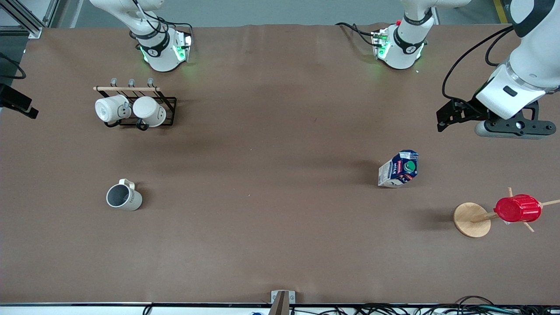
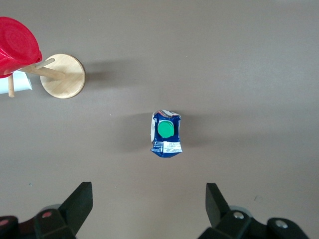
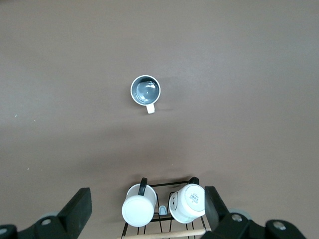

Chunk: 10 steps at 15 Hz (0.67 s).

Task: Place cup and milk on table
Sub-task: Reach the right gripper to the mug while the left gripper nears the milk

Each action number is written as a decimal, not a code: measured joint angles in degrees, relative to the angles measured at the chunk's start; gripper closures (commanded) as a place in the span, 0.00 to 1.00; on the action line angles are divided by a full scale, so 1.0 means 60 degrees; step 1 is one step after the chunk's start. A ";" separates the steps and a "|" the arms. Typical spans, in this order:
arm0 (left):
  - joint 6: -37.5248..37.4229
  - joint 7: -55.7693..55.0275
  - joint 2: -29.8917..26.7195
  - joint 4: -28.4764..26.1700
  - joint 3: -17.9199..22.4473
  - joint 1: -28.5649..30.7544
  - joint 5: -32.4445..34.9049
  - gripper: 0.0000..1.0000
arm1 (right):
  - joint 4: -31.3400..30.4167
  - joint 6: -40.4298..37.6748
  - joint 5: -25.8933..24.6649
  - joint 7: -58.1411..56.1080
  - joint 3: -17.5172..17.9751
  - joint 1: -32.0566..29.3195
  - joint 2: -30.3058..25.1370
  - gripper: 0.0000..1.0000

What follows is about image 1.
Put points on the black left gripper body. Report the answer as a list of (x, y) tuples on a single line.
[(467, 112)]

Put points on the blue white milk carton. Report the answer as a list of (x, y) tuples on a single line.
[(396, 170)]

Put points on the beige mug with grey inside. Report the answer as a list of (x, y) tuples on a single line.
[(127, 201)]

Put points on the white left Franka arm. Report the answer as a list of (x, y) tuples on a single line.
[(529, 61)]

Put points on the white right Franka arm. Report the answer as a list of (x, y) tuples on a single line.
[(159, 59)]

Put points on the red ribbed plastic cup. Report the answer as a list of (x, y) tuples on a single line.
[(518, 209)]

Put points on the white mug with round print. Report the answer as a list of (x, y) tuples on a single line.
[(109, 109)]

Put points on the wooden mug tree stand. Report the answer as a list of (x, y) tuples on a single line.
[(470, 221)]

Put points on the plain white mug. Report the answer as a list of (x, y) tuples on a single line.
[(148, 111)]

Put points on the aluminium frame profile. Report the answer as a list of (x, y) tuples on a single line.
[(26, 19)]

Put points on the grey metal bracket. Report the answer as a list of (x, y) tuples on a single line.
[(292, 296)]

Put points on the brown wooden post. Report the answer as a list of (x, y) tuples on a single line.
[(280, 304)]

